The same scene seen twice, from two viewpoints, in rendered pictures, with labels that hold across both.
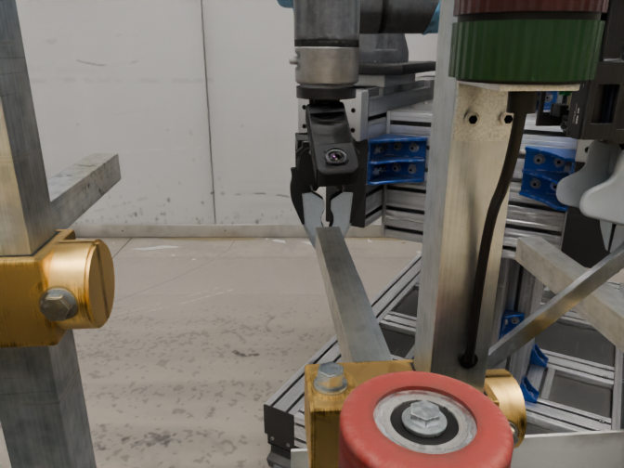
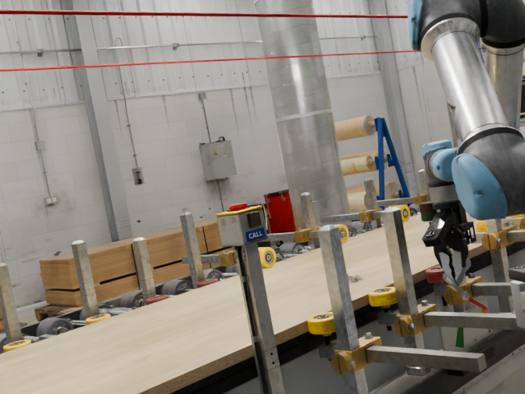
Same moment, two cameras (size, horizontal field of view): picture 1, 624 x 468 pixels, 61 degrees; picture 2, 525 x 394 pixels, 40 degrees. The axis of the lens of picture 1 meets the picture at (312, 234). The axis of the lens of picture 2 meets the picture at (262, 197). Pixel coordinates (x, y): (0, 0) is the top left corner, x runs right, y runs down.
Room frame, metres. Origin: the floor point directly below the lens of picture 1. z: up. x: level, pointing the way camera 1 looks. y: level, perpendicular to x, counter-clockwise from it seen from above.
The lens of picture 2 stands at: (1.52, -1.74, 1.31)
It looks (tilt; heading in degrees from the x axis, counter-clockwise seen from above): 3 degrees down; 141
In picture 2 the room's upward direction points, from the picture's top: 10 degrees counter-clockwise
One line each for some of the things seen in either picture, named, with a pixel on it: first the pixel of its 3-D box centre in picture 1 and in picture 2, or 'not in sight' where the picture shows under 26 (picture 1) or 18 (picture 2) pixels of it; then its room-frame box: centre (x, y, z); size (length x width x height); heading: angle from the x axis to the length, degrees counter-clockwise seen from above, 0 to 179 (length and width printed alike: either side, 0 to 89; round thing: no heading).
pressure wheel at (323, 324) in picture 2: not in sight; (326, 337); (0.22, -0.55, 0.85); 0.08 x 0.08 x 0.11
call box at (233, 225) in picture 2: not in sight; (242, 227); (0.35, -0.84, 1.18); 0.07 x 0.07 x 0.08; 5
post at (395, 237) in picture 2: not in sight; (406, 299); (0.31, -0.34, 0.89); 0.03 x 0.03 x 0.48; 5
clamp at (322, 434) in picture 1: (410, 415); (462, 290); (0.28, -0.06, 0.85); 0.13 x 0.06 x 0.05; 95
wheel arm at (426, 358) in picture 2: not in sight; (394, 356); (0.42, -0.54, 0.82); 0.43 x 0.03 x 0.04; 5
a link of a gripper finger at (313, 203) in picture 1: (312, 219); not in sight; (0.65, 0.00, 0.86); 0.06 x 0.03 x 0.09; 5
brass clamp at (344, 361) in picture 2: not in sight; (357, 355); (0.33, -0.56, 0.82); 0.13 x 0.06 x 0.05; 95
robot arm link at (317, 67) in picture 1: (323, 68); not in sight; (0.65, -0.01, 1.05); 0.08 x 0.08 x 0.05
